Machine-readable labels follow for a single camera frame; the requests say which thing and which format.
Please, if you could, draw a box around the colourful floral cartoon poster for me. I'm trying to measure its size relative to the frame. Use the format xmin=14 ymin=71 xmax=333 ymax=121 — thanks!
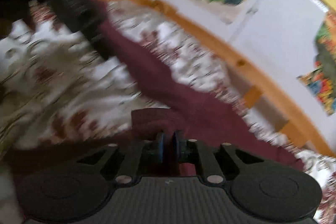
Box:
xmin=297 ymin=10 xmax=335 ymax=115

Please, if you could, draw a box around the wooden bed frame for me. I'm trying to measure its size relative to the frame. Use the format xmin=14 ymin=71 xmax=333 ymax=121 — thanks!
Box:
xmin=56 ymin=0 xmax=336 ymax=158

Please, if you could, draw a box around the maroon small garment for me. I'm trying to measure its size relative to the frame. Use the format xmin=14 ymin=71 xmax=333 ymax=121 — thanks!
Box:
xmin=3 ymin=0 xmax=304 ymax=178

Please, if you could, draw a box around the black ribbed left gripper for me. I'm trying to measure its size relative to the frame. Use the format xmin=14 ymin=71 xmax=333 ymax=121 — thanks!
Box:
xmin=49 ymin=0 xmax=113 ymax=60

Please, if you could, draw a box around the white floral satin bedspread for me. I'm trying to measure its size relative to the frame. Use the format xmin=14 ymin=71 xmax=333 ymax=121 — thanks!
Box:
xmin=1 ymin=1 xmax=335 ymax=223

